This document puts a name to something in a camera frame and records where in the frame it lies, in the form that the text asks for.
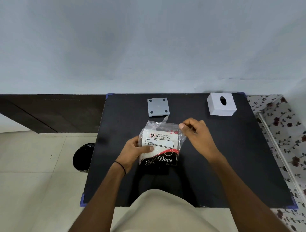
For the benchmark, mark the person's left hand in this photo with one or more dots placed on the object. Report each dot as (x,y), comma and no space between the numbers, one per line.
(131,154)

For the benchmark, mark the person's right hand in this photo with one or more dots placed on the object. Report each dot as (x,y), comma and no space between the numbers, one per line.
(202,138)

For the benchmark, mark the person's right fingers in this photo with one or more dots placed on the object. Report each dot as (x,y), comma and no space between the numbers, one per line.
(190,124)

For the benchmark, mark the person's left thumb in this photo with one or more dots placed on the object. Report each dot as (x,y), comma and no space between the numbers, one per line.
(145,149)

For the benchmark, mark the clear plastic tissue packet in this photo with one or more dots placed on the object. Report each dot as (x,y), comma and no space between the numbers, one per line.
(160,143)

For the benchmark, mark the person's left forearm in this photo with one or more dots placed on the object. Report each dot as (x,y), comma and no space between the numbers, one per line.
(100,198)

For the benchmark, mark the person's right forearm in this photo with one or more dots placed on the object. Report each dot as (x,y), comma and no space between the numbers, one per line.
(241,193)

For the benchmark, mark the black wrist band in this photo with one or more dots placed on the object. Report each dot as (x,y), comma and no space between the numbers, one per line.
(120,166)

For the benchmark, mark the grey square lid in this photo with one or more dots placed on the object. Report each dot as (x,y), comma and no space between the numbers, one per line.
(158,107)

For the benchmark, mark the white tissue box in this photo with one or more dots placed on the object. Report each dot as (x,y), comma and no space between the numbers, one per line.
(221,104)

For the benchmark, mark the black trash bin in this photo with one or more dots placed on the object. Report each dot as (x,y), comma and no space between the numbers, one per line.
(83,157)

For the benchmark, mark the beige clothing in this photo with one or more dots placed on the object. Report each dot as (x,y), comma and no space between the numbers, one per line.
(165,211)

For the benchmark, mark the floral patterned cloth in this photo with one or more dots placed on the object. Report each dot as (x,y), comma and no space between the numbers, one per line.
(284,143)

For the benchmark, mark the dark brown wooden cabinet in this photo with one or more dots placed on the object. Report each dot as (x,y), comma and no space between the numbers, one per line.
(50,112)

